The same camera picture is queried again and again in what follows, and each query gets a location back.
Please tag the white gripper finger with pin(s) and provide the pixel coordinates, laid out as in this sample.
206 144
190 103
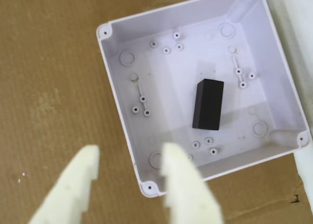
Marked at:
68 192
188 192

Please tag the black rectangular block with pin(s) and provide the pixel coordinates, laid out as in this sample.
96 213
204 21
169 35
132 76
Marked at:
207 106

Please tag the white plastic junction box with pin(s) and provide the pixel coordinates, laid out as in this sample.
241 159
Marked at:
171 74

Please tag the brown cardboard sheet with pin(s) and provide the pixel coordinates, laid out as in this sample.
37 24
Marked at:
49 87

